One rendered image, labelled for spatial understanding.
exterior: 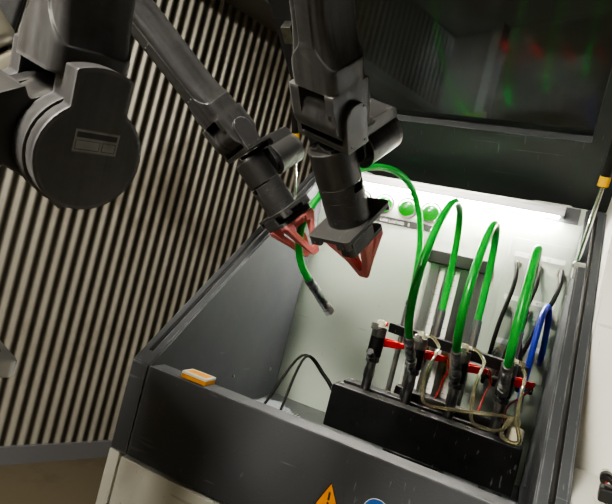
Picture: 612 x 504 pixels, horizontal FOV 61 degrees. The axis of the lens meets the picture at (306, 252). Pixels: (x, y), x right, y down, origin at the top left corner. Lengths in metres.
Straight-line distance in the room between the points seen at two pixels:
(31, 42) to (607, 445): 0.92
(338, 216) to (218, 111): 0.34
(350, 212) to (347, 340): 0.74
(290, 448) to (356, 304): 0.59
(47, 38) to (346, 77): 0.29
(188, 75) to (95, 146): 0.55
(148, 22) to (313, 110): 0.43
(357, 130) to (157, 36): 0.45
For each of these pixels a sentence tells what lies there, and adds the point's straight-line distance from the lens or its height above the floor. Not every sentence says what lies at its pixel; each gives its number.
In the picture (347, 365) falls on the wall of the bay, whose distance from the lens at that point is 1.36.
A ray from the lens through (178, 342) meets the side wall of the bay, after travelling 1.01.
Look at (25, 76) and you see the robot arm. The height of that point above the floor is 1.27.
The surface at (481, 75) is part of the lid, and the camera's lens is 1.14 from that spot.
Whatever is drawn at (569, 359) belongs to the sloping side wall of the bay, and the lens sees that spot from 0.95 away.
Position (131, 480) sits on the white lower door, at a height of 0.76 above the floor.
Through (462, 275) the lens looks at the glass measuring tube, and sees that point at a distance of 1.26.
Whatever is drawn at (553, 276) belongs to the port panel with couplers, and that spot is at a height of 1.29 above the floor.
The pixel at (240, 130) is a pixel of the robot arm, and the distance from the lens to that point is 0.91.
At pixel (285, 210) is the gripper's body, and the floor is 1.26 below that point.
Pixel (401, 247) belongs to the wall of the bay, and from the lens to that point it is 1.32.
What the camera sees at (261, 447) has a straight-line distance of 0.86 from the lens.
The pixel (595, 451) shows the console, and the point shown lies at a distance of 0.99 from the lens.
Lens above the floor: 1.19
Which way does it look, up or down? 1 degrees up
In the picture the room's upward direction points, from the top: 14 degrees clockwise
